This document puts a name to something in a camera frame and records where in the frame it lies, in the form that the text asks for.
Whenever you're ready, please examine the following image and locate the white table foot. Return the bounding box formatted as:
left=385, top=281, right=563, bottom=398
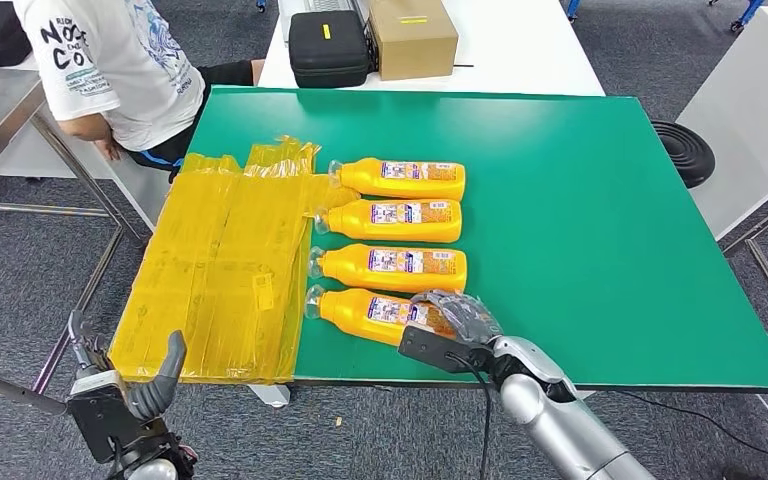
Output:
left=247, top=384, right=292, bottom=409

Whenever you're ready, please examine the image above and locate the white box seat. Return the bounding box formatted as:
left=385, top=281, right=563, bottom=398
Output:
left=0, top=56, right=175, bottom=234

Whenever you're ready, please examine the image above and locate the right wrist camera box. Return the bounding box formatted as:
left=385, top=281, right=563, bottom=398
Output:
left=397, top=325, right=493, bottom=376

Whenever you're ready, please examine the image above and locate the person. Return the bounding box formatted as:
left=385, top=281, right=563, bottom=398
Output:
left=11, top=0, right=267, bottom=184

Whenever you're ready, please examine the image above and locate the blue wheeled frame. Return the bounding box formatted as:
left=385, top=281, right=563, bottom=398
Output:
left=708, top=0, right=767, bottom=35

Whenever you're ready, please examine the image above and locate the brown cardboard box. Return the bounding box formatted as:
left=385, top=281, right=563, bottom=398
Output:
left=367, top=0, right=460, bottom=83

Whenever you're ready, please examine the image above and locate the yellow plastic wrapped cardboard sheet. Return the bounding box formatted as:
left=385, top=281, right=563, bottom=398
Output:
left=106, top=135, right=363, bottom=386

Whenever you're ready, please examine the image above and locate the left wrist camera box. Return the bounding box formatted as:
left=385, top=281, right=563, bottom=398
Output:
left=65, top=369, right=136, bottom=466

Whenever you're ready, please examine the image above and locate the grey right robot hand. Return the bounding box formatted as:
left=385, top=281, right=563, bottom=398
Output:
left=410, top=289, right=505, bottom=346

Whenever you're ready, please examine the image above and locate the orange plastic detergent bottle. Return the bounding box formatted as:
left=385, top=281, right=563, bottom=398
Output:
left=328, top=156, right=467, bottom=203
left=304, top=285, right=459, bottom=348
left=307, top=243, right=469, bottom=295
left=313, top=198, right=464, bottom=245

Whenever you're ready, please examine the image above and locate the person's right hand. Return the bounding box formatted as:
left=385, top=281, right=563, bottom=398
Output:
left=94, top=135, right=125, bottom=163

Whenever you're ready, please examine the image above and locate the black round stool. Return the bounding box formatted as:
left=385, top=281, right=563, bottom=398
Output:
left=650, top=120, right=717, bottom=191

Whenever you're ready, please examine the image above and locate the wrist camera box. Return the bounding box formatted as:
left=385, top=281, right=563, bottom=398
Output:
left=397, top=325, right=493, bottom=376
left=65, top=369, right=136, bottom=466

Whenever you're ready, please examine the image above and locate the white side table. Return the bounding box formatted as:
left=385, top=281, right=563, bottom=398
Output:
left=675, top=6, right=768, bottom=354

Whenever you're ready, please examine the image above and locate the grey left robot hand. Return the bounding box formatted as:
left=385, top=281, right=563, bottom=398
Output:
left=67, top=309, right=189, bottom=423

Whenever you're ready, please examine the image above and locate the black floor cable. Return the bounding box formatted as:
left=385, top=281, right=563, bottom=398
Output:
left=612, top=389, right=768, bottom=460

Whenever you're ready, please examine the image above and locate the green table mat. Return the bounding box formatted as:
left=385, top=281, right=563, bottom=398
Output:
left=185, top=86, right=768, bottom=394

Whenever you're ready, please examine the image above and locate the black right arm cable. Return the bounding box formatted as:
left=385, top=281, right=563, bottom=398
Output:
left=445, top=354, right=495, bottom=480

